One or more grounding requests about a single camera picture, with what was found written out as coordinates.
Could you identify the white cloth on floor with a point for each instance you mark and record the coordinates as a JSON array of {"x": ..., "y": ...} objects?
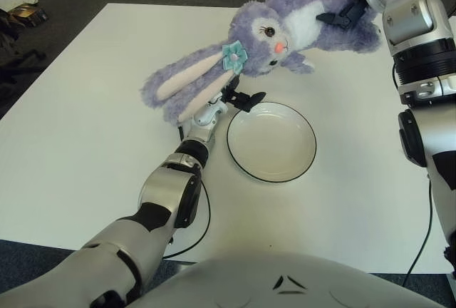
[{"x": 16, "y": 3}]

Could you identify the purple plush bunny doll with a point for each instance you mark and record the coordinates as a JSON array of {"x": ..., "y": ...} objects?
[{"x": 256, "y": 33}]

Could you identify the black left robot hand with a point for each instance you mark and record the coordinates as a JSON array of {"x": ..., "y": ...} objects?
[{"x": 242, "y": 100}]

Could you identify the black chair base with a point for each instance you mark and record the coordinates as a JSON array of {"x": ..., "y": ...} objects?
[{"x": 14, "y": 58}]

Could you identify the dark box on floor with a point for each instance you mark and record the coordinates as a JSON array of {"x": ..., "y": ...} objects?
[{"x": 30, "y": 15}]

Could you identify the grey robot torso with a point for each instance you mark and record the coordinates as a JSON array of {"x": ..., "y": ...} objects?
[{"x": 267, "y": 283}]

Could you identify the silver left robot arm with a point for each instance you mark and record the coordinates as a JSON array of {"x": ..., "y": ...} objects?
[{"x": 167, "y": 187}]

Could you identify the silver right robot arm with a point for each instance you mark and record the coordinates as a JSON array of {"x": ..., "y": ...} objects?
[{"x": 409, "y": 12}]

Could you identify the white plate with black rim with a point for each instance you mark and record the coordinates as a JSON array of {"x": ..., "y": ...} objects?
[{"x": 272, "y": 142}]

